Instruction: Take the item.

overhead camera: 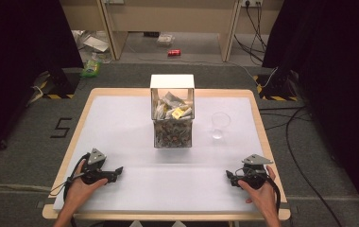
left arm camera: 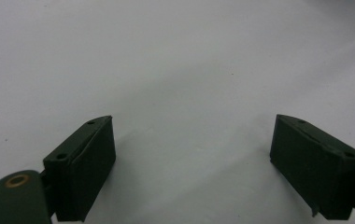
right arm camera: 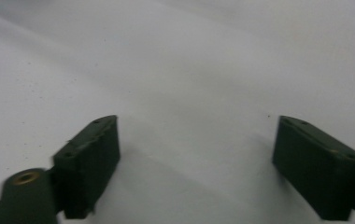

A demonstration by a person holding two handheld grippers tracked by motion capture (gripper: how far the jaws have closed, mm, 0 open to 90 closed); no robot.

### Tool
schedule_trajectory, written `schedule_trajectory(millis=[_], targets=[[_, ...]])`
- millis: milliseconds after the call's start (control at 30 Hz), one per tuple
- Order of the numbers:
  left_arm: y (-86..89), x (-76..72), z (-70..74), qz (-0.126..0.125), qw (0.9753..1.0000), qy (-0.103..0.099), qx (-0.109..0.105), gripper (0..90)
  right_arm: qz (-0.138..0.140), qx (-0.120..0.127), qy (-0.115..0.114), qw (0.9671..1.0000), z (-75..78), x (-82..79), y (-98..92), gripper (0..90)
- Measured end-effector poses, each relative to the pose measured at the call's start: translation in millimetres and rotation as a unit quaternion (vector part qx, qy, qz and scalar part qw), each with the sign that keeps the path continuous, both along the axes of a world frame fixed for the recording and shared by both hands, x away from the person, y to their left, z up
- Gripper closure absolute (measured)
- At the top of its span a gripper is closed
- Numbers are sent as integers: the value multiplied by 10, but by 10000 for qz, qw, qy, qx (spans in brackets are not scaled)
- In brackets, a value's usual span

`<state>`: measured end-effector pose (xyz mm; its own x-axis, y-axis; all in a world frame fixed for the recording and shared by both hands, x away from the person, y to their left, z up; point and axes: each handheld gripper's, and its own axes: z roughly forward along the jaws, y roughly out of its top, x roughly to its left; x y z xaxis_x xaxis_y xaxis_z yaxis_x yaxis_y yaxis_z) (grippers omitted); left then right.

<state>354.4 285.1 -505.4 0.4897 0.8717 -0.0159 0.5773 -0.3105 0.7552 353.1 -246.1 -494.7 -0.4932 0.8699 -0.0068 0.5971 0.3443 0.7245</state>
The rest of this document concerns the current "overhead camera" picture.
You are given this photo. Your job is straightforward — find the beige wooden desk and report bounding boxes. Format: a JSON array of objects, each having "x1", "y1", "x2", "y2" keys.
[{"x1": 59, "y1": 0, "x2": 284, "y2": 62}]

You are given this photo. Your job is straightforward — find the green packet on floor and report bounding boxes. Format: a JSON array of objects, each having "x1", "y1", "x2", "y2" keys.
[{"x1": 80, "y1": 52, "x2": 104, "y2": 79}]

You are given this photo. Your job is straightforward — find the wooden table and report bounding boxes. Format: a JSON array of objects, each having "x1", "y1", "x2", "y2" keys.
[{"x1": 42, "y1": 87, "x2": 292, "y2": 221}]

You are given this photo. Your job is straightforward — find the black floor cable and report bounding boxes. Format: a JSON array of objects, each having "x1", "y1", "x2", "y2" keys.
[{"x1": 258, "y1": 105, "x2": 346, "y2": 227}]

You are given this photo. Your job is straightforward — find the crumpled white plastic bag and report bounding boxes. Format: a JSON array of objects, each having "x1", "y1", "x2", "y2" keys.
[{"x1": 71, "y1": 29, "x2": 112, "y2": 64}]

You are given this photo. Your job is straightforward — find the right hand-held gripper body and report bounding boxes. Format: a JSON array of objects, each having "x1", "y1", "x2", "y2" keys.
[{"x1": 234, "y1": 153, "x2": 275, "y2": 191}]

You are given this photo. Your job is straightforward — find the clear plastic food box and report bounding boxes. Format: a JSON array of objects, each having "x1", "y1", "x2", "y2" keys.
[{"x1": 156, "y1": 33, "x2": 176, "y2": 48}]

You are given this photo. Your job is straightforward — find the pile of small packets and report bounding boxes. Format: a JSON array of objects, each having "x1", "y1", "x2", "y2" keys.
[{"x1": 153, "y1": 91, "x2": 194, "y2": 148}]

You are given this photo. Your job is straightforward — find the black wall cables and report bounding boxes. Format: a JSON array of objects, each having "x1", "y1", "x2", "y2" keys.
[{"x1": 233, "y1": 2, "x2": 268, "y2": 63}]

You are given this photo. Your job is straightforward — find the black curtain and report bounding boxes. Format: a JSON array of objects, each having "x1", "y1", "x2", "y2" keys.
[
  {"x1": 262, "y1": 0, "x2": 359, "y2": 218},
  {"x1": 0, "y1": 0, "x2": 85, "y2": 162}
]

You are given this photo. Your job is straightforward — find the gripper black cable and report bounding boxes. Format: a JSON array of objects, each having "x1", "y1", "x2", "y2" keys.
[
  {"x1": 48, "y1": 153, "x2": 91, "y2": 197},
  {"x1": 264, "y1": 174, "x2": 282, "y2": 213}
]

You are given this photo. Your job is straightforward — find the person's left hand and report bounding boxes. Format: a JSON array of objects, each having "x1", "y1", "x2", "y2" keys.
[{"x1": 63, "y1": 160, "x2": 110, "y2": 218}]

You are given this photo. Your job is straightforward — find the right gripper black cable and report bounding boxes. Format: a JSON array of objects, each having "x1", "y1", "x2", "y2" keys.
[{"x1": 264, "y1": 174, "x2": 282, "y2": 213}]

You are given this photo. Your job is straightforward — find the person's right hand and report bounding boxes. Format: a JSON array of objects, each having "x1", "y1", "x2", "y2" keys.
[{"x1": 237, "y1": 166, "x2": 280, "y2": 220}]

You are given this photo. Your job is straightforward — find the clear box with white lid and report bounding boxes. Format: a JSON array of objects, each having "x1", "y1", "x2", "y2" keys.
[{"x1": 149, "y1": 74, "x2": 197, "y2": 149}]

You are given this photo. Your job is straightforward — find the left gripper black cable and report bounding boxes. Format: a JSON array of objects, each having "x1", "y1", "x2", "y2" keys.
[{"x1": 48, "y1": 153, "x2": 91, "y2": 197}]

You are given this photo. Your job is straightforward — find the white wall socket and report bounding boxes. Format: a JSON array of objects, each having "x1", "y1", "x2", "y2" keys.
[{"x1": 241, "y1": 0, "x2": 264, "y2": 8}]

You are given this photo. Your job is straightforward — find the white table mat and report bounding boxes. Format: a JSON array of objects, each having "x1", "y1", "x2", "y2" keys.
[{"x1": 53, "y1": 95, "x2": 289, "y2": 215}]

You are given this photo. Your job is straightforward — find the clear plastic cup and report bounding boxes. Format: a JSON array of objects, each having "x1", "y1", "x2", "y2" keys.
[{"x1": 211, "y1": 111, "x2": 231, "y2": 140}]

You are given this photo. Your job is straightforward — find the black stand base striped tape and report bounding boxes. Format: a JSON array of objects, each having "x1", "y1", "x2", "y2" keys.
[
  {"x1": 252, "y1": 67, "x2": 299, "y2": 102},
  {"x1": 30, "y1": 67, "x2": 81, "y2": 100}
]

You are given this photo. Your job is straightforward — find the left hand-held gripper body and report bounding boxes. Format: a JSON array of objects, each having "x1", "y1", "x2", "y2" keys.
[{"x1": 80, "y1": 148, "x2": 113, "y2": 185}]

